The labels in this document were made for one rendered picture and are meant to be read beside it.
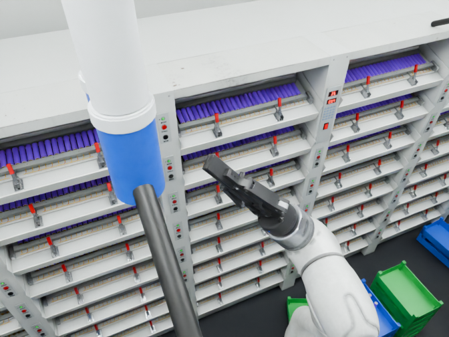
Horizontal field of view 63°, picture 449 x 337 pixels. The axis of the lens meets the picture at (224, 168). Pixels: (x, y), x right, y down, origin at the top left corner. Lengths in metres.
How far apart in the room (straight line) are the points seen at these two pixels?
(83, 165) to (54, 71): 0.34
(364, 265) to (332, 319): 2.17
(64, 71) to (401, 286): 2.11
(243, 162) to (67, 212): 0.72
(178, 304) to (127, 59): 0.24
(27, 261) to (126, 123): 1.31
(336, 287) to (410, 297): 1.74
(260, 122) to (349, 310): 0.90
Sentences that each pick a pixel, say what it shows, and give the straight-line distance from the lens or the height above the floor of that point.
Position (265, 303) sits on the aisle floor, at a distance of 2.59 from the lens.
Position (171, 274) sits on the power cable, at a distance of 0.40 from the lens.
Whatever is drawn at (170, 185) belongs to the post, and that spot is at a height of 1.29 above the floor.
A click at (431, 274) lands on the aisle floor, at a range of 3.06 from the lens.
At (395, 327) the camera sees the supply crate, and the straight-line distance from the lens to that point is 2.29.
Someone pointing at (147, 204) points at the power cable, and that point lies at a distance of 0.41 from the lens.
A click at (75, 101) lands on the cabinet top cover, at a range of 1.22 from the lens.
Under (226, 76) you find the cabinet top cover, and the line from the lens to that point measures 1.26.
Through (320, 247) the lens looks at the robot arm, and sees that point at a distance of 0.80.
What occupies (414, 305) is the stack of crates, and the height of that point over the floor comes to 0.32.
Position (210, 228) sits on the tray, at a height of 0.90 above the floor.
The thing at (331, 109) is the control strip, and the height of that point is 1.45.
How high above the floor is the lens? 2.30
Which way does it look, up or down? 43 degrees down
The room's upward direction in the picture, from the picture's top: straight up
